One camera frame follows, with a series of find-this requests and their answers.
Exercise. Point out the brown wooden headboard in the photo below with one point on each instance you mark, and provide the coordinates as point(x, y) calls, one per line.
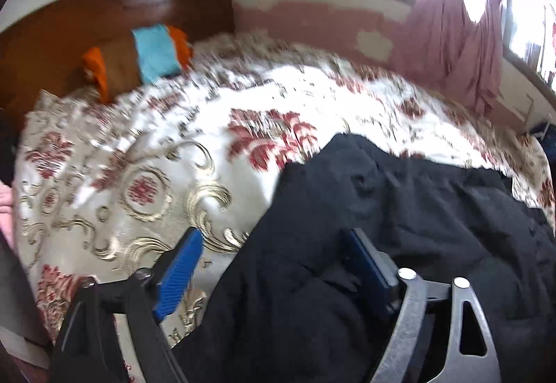
point(42, 51)

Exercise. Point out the orange brown blue pillow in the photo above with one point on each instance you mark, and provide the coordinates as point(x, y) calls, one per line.
point(140, 56)

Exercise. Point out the person's left hand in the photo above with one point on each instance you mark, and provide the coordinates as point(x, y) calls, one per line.
point(6, 214)

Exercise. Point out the large black jacket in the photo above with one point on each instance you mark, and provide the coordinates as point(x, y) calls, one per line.
point(288, 309)

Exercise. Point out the left pink curtain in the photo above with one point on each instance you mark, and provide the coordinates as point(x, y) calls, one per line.
point(428, 47)

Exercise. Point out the floral white red bedspread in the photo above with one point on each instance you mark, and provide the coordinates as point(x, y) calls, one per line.
point(102, 190)

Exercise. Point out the right pink curtain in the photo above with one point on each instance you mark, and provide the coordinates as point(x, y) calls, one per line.
point(476, 75)

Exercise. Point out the blue backpack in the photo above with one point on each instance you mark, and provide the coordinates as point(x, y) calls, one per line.
point(545, 133)

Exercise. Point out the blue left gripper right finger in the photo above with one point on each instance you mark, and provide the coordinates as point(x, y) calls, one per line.
point(376, 272)

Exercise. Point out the pink curtain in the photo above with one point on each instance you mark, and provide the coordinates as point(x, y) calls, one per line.
point(476, 75)
point(428, 47)

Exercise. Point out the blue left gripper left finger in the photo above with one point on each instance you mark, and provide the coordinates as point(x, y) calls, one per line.
point(172, 272)

